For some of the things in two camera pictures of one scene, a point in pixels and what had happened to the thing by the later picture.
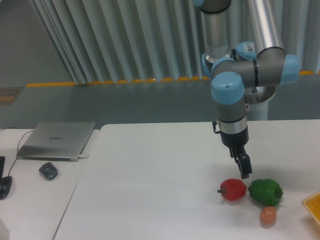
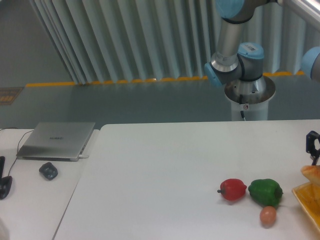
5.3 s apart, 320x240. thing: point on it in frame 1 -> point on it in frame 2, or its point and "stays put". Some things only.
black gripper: (235, 140) -> (314, 153)
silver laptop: (55, 141) stays put
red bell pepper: (232, 189) stays put
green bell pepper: (266, 191) stays put
